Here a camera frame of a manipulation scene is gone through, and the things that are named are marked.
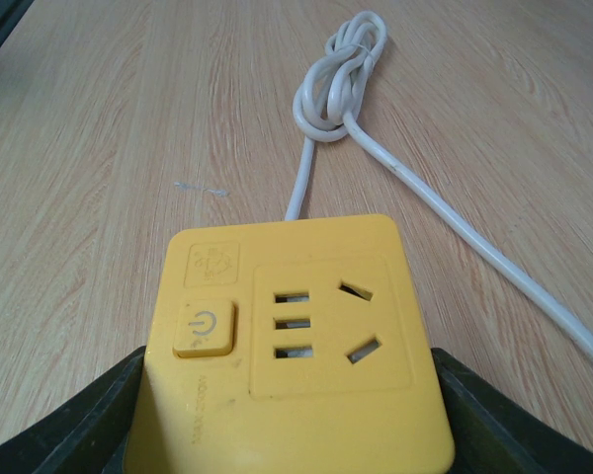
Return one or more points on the yellow cube socket adapter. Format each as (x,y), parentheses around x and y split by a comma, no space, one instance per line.
(289,347)

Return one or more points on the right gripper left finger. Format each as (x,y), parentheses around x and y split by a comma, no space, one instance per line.
(86,434)

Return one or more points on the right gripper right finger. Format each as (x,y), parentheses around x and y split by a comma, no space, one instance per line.
(493,434)

